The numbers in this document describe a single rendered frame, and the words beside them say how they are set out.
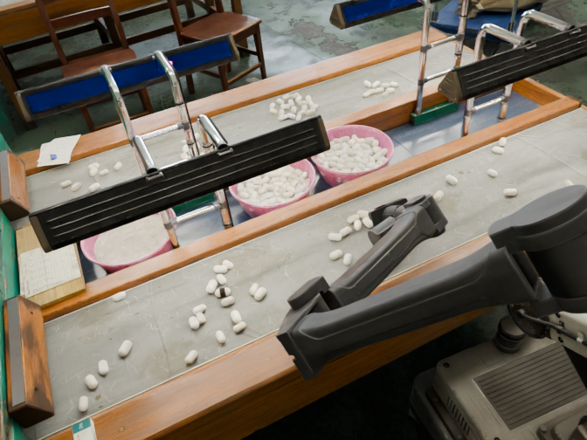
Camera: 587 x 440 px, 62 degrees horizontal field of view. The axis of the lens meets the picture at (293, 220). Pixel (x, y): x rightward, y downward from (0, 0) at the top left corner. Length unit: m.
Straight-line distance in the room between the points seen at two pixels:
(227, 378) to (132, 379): 0.22
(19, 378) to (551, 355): 1.26
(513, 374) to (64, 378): 1.09
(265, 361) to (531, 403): 0.69
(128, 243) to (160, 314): 0.30
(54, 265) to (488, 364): 1.17
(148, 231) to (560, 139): 1.30
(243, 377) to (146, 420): 0.20
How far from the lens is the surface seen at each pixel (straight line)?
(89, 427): 1.09
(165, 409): 1.07
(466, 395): 1.38
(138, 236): 1.47
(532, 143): 1.73
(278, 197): 1.45
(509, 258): 0.53
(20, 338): 1.19
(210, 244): 1.32
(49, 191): 1.77
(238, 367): 1.08
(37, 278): 1.42
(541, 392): 1.44
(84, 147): 1.88
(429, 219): 0.99
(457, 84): 1.28
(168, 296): 1.27
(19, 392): 1.10
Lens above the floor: 1.68
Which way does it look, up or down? 43 degrees down
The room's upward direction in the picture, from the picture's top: 7 degrees counter-clockwise
